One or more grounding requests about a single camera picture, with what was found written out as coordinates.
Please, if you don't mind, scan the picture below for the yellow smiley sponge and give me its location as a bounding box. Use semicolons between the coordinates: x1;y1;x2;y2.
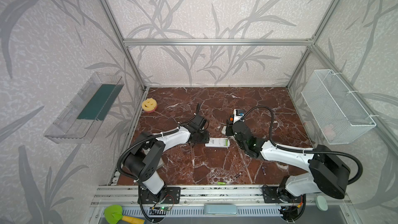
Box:
142;98;158;113

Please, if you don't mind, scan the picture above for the pink item in basket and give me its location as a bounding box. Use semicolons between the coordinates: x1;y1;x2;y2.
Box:
322;124;336;140

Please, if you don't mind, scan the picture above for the pale green round soap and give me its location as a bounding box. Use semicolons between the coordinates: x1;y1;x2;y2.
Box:
315;196;329;212

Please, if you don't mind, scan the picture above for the green yellow scoop brush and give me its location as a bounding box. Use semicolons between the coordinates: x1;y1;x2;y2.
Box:
104;205;145;224

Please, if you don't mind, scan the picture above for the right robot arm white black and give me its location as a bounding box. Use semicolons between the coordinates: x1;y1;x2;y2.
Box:
226;119;363;199

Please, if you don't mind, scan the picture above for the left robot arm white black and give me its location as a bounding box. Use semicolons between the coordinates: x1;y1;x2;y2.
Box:
117;114;210;197

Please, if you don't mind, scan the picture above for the pale green rectangular tray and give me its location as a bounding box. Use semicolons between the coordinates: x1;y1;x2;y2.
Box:
203;204;238;216

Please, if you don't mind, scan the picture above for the white wire mesh basket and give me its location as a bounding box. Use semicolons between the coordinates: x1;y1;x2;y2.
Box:
302;69;377;145

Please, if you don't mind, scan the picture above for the clear plastic wall shelf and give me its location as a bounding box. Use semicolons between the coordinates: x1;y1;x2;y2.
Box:
44;72;124;144

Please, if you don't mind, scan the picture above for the white remote control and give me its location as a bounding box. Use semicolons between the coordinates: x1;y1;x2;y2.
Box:
205;138;230;148

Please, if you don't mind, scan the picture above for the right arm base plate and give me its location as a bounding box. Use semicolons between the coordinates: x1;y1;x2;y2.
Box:
261;185;302;204

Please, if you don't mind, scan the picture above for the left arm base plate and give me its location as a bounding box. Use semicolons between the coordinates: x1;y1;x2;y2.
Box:
137;186;181;204

